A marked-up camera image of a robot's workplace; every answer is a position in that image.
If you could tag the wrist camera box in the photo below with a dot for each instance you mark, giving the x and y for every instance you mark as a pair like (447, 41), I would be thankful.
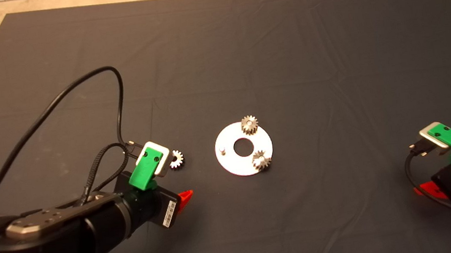
(162, 159)
(432, 137)

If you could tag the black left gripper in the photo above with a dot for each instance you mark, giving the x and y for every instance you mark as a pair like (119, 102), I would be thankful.
(149, 205)

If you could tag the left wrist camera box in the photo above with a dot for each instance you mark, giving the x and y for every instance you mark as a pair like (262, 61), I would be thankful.
(162, 159)

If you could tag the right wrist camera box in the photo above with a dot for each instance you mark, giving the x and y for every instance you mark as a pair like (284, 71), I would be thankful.
(432, 137)

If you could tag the left green camera mount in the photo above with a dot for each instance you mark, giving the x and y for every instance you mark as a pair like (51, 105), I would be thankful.
(146, 173)

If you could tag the small steel planetary gear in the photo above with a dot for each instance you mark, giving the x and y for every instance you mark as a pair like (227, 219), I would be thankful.
(177, 159)
(249, 124)
(261, 161)

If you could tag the dark grey table cloth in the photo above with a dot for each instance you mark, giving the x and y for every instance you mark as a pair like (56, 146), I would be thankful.
(285, 52)

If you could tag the round metal carrier plate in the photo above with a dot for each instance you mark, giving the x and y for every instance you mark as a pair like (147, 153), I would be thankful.
(230, 164)

